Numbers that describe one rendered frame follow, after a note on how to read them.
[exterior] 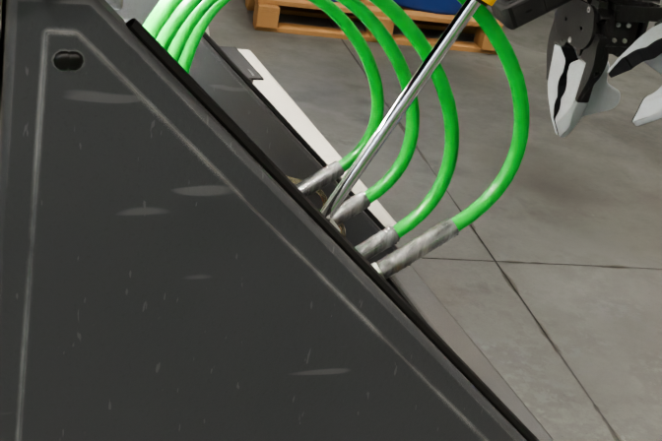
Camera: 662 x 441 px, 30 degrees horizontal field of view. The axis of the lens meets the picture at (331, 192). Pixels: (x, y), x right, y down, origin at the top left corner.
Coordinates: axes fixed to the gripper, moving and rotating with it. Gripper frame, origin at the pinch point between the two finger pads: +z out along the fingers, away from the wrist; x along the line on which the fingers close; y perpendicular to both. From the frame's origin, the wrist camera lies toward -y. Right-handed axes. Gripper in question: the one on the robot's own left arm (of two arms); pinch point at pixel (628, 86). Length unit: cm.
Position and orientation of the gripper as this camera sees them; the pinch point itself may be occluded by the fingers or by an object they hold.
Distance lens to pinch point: 111.5
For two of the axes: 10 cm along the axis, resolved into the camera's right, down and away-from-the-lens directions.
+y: 5.9, 6.1, 5.3
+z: -8.0, 5.1, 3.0
